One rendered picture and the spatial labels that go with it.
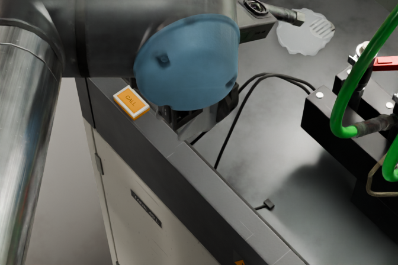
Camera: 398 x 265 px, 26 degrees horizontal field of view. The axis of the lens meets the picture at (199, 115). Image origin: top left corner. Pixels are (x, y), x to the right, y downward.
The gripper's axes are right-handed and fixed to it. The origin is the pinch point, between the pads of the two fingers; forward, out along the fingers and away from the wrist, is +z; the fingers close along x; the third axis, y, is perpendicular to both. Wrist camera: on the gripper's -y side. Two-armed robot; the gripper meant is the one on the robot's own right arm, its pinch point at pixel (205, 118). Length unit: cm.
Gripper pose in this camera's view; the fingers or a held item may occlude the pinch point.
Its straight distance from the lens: 96.1
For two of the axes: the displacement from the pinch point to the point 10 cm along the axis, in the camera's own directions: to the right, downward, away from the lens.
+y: -7.6, 5.4, -3.6
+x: 6.5, 6.4, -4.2
